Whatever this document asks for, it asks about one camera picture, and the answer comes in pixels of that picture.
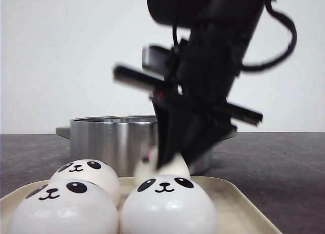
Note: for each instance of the cream plastic tray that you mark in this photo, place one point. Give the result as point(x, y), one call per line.
point(237, 214)

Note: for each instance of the panda bun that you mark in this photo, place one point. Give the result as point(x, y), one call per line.
point(168, 204)
point(94, 171)
point(65, 206)
point(146, 168)

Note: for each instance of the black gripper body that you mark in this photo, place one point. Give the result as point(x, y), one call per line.
point(203, 76)

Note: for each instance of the stainless steel pot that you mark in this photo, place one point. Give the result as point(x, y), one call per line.
point(119, 142)

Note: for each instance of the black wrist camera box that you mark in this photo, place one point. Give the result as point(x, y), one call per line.
point(159, 60)

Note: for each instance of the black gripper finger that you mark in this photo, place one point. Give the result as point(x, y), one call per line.
point(201, 129)
point(168, 112)

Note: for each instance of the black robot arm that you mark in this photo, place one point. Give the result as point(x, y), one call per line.
point(212, 20)

